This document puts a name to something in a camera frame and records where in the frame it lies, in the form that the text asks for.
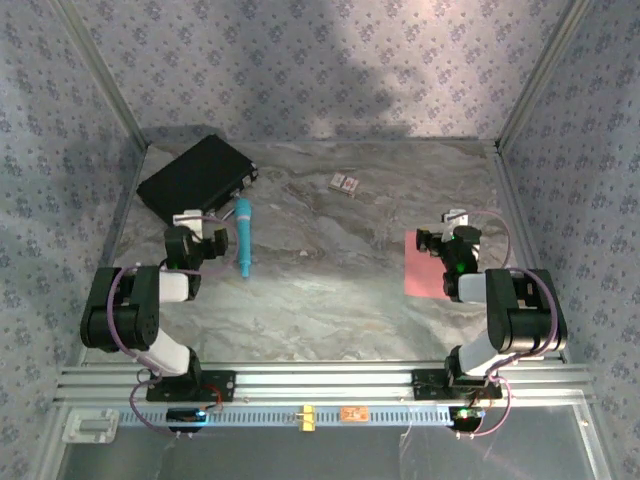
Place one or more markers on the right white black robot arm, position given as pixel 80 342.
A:
pixel 525 320

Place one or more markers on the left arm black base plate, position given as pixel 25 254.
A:
pixel 220 387

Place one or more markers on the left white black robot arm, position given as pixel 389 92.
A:
pixel 115 320

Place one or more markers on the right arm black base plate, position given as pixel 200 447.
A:
pixel 425 387

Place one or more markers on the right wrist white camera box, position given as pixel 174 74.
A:
pixel 457 218

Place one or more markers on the black hard case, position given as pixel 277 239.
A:
pixel 195 175

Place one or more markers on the orange label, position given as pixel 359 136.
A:
pixel 354 414

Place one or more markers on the clear acrylic panel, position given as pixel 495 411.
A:
pixel 320 455

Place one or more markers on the small printed card box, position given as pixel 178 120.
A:
pixel 344 184

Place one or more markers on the aluminium mounting rail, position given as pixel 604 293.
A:
pixel 320 382

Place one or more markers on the aluminium edge bar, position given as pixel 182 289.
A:
pixel 530 250
pixel 115 240

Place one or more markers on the grey metal bracket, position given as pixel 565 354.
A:
pixel 92 426

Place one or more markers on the teal cylindrical tool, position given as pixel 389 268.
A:
pixel 244 235

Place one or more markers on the aluminium corner post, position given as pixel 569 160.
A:
pixel 542 72

